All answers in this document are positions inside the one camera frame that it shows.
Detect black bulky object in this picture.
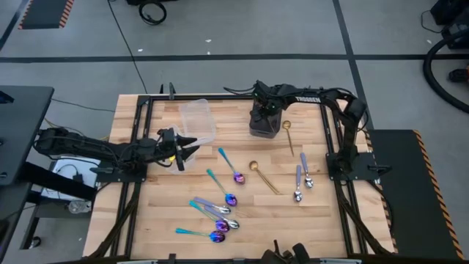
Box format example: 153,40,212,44
260,239,313,264

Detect large clear plastic container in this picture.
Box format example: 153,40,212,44
178,98,217,147

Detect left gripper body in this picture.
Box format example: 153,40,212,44
155,136,186,172

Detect thick black hose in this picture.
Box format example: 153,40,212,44
422,28,469,114

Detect black aluminium table frame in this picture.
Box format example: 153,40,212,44
87,82,395,262

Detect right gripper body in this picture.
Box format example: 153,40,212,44
251,81,286,113

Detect rainbow teal-handled spoon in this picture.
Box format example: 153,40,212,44
174,227,226,243
206,168,238,208
188,199,231,233
218,147,246,186

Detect long thin floor cable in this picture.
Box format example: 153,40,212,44
106,0,149,95

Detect small black device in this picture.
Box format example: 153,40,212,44
448,67,469,84

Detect white board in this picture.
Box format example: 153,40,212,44
39,155,102,202

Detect black cable with yellow tag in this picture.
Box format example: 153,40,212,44
155,153,177,168

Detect gold spoon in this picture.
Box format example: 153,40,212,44
248,160,281,196
281,120,295,158

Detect dark grey plastic container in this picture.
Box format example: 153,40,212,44
248,108,284,140

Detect black looping cable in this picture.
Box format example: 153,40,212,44
223,84,257,97

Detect clear water bottle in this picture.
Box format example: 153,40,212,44
67,199,92,215

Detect coiled black cable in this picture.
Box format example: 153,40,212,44
137,1,168,26

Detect black metal beam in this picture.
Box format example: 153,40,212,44
18,161,97,202

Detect short thin floor cable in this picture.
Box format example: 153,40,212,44
50,97,117,113

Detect black desk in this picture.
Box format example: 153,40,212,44
0,84,55,187

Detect small black hazard-striped mat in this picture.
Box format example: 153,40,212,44
17,0,75,31

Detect black equipment boxes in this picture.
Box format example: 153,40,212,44
429,0,469,51

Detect large black hazard-striped mat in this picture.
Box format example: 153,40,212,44
367,128,465,261

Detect black rolling stand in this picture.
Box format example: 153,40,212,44
0,181,92,264

